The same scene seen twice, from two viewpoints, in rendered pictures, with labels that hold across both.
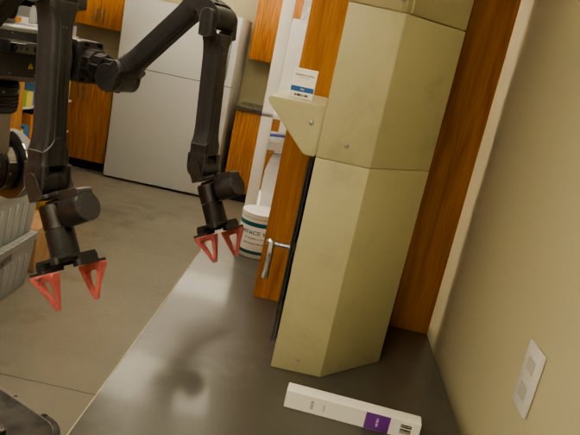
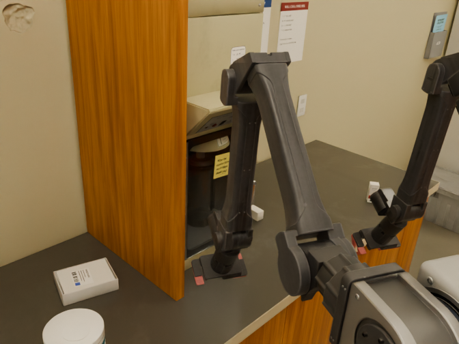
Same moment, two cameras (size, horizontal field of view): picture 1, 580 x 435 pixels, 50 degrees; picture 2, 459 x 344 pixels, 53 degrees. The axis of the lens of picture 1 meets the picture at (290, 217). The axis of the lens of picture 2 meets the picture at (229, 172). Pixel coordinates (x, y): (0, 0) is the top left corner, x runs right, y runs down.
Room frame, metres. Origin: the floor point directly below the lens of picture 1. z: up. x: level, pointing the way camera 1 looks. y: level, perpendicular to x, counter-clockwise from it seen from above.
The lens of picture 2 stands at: (2.33, 0.84, 1.86)
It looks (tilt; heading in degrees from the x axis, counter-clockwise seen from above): 25 degrees down; 221
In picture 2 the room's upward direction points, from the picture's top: 3 degrees clockwise
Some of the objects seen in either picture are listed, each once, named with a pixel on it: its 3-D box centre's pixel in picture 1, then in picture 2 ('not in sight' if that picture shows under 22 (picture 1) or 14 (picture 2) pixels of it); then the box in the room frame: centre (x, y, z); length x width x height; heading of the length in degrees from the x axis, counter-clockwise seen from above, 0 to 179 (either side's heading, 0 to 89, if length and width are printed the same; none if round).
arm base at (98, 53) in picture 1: (97, 64); (352, 291); (1.84, 0.64, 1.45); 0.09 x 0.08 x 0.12; 152
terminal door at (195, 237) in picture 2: (294, 237); (218, 190); (1.40, -0.02, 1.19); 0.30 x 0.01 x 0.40; 178
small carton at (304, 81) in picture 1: (304, 83); not in sight; (1.35, 0.03, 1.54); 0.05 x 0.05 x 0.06; 89
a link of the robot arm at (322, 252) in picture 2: (116, 77); (318, 270); (1.81, 0.57, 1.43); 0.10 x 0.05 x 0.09; 62
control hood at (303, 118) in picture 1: (297, 119); (235, 111); (1.40, 0.03, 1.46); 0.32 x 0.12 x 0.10; 179
